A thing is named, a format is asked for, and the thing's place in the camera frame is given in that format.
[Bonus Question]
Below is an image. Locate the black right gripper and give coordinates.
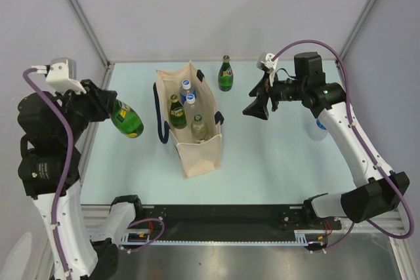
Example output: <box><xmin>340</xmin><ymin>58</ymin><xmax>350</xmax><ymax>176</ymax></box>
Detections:
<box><xmin>243</xmin><ymin>70</ymin><xmax>306</xmax><ymax>120</ymax></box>

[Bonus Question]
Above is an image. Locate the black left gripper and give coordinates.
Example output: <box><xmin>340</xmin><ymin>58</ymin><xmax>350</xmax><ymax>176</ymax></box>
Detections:
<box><xmin>56</xmin><ymin>77</ymin><xmax>117</xmax><ymax>141</ymax></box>

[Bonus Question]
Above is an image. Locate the clear glass bottle green cap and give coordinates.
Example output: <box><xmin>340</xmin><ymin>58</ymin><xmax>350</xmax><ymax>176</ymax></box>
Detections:
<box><xmin>190</xmin><ymin>114</ymin><xmax>208</xmax><ymax>144</ymax></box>

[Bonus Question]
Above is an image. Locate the clear unlabelled plastic water bottle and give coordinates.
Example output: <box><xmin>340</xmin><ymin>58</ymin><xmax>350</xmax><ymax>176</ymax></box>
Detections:
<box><xmin>183</xmin><ymin>93</ymin><xmax>204</xmax><ymax>129</ymax></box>

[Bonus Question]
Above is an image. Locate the blue label water bottle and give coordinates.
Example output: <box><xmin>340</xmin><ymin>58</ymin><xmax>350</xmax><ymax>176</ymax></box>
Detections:
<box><xmin>179</xmin><ymin>79</ymin><xmax>197</xmax><ymax>104</ymax></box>

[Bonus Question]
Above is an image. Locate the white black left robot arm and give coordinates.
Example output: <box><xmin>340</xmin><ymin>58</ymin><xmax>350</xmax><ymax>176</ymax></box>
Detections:
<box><xmin>18</xmin><ymin>79</ymin><xmax>145</xmax><ymax>279</ymax></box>

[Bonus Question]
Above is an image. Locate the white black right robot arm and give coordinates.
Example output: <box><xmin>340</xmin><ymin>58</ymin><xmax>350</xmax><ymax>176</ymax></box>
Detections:
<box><xmin>243</xmin><ymin>52</ymin><xmax>410</xmax><ymax>228</ymax></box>

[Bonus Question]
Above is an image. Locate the beige canvas tote bag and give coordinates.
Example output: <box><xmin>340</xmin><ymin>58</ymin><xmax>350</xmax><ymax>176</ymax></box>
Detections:
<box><xmin>153</xmin><ymin>62</ymin><xmax>224</xmax><ymax>178</ymax></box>

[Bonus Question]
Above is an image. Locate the green Perrier bottle back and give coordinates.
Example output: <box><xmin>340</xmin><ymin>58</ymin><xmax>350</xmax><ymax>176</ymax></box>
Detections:
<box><xmin>218</xmin><ymin>55</ymin><xmax>234</xmax><ymax>92</ymax></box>

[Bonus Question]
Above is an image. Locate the blue label bottle right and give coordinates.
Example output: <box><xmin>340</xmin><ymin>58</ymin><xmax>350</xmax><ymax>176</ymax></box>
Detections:
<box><xmin>308</xmin><ymin>119</ymin><xmax>328</xmax><ymax>142</ymax></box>

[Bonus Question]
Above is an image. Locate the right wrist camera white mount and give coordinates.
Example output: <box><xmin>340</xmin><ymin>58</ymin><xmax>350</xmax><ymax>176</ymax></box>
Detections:
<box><xmin>256</xmin><ymin>52</ymin><xmax>278</xmax><ymax>87</ymax></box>

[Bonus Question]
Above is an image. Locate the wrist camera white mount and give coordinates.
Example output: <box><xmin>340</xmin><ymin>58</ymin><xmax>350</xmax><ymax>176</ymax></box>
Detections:
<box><xmin>256</xmin><ymin>52</ymin><xmax>278</xmax><ymax>87</ymax></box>
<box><xmin>32</xmin><ymin>58</ymin><xmax>87</xmax><ymax>95</ymax></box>

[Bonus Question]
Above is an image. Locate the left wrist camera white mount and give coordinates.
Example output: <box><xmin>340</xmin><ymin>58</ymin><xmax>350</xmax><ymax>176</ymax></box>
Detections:
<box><xmin>32</xmin><ymin>58</ymin><xmax>87</xmax><ymax>95</ymax></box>

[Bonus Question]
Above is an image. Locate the aluminium corner post left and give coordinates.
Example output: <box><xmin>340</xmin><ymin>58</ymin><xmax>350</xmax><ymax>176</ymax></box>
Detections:
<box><xmin>66</xmin><ymin>0</ymin><xmax>110</xmax><ymax>69</ymax></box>

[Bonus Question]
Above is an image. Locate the aluminium corner post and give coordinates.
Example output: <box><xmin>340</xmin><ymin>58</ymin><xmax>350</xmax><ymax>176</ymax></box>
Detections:
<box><xmin>336</xmin><ymin>0</ymin><xmax>396</xmax><ymax>64</ymax></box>
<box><xmin>66</xmin><ymin>0</ymin><xmax>110</xmax><ymax>69</ymax></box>

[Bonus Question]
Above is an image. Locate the white slotted cable duct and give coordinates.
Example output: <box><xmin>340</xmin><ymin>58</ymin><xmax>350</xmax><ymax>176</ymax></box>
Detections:
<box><xmin>88</xmin><ymin>230</ymin><xmax>341</xmax><ymax>245</ymax></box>

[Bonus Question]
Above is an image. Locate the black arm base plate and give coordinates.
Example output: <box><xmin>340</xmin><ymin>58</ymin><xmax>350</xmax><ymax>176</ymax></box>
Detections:
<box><xmin>139</xmin><ymin>205</ymin><xmax>341</xmax><ymax>242</ymax></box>

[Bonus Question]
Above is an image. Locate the aluminium corner post right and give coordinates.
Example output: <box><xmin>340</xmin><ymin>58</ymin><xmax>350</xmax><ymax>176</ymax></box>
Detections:
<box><xmin>336</xmin><ymin>0</ymin><xmax>396</xmax><ymax>64</ymax></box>

